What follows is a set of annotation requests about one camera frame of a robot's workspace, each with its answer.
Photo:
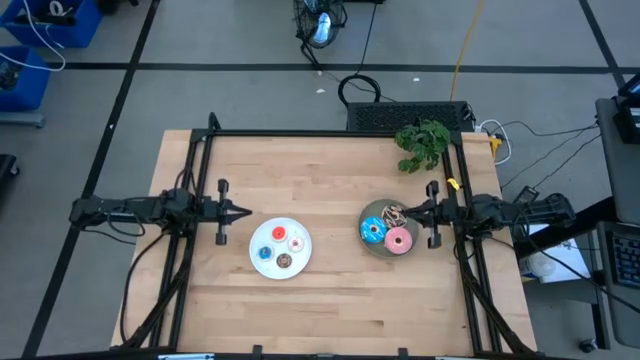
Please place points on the blue storage bin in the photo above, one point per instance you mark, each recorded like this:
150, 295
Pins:
30, 85
75, 30

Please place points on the black aluminium table frame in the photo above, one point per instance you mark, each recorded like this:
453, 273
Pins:
300, 133

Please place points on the small blue iced donut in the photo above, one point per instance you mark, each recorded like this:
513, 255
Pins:
261, 256

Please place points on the small chocolate sprinkled donut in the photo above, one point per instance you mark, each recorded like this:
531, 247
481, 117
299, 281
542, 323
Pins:
280, 264

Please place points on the grey desk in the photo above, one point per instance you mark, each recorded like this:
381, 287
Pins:
620, 170

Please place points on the large pink iced donut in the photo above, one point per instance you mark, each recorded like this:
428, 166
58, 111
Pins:
392, 247

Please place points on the large blue iced donut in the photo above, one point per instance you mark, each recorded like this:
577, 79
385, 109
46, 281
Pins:
367, 235

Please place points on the small red iced donut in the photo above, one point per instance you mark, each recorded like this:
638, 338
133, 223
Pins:
276, 237

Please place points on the yellow clip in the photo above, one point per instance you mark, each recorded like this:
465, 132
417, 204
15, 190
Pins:
453, 183

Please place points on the grey shallow plate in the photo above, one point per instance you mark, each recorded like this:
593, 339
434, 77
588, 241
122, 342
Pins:
372, 250

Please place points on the large chocolate drizzled donut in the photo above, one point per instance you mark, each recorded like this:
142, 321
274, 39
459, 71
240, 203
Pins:
397, 210

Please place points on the black computer case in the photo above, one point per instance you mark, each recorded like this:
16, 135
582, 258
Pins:
400, 116

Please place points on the green potted plant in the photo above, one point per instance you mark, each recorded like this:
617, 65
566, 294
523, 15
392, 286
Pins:
422, 142

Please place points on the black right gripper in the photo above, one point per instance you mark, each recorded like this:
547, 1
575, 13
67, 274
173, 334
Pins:
434, 215

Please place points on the small white sprinkled donut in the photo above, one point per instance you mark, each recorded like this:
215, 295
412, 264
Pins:
292, 248

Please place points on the black floor fan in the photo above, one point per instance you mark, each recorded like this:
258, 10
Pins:
320, 22

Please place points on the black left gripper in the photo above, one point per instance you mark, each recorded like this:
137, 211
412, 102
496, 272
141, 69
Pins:
222, 210

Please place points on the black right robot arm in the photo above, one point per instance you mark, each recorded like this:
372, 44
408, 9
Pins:
525, 212

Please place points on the white round plate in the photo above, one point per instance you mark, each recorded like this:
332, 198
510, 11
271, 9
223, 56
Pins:
267, 270

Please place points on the black power adapter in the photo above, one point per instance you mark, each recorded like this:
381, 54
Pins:
526, 194

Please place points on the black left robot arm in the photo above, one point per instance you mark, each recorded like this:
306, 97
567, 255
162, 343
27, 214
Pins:
125, 206

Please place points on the black keyboard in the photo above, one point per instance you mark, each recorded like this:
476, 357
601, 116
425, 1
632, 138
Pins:
625, 260

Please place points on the white paper sheet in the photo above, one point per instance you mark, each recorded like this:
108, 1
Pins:
570, 255

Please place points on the yellow plug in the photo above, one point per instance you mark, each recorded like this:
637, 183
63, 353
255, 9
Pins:
495, 147

